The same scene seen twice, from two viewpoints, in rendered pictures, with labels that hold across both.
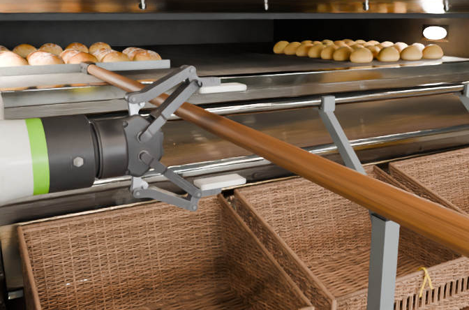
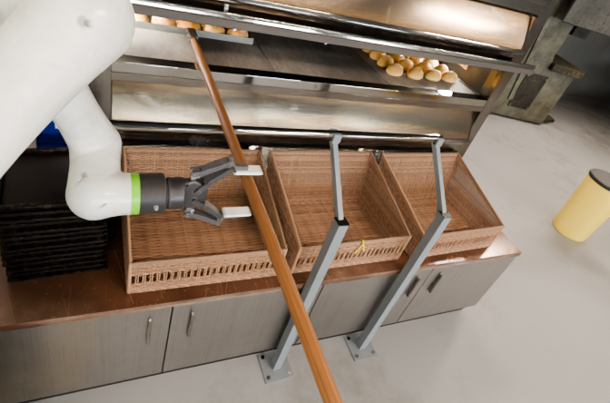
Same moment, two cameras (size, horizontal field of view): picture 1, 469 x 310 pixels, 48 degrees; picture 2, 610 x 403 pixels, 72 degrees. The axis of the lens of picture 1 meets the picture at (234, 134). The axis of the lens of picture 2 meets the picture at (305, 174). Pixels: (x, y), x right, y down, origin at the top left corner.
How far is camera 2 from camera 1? 0.50 m
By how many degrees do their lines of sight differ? 22
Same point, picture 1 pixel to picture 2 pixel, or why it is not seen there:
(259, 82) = (308, 86)
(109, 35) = not seen: outside the picture
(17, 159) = (122, 204)
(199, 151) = (252, 122)
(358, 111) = (373, 115)
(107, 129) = (175, 189)
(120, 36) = not seen: outside the picture
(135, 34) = not seen: outside the picture
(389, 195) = (290, 296)
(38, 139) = (136, 194)
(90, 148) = (163, 201)
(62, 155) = (148, 203)
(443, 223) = (299, 325)
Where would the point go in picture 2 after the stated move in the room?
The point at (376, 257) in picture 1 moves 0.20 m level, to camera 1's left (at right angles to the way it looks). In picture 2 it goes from (329, 240) to (274, 223)
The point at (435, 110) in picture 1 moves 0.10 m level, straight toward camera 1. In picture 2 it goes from (429, 124) to (425, 132)
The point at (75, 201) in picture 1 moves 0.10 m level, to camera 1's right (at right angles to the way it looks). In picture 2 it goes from (163, 137) to (188, 144)
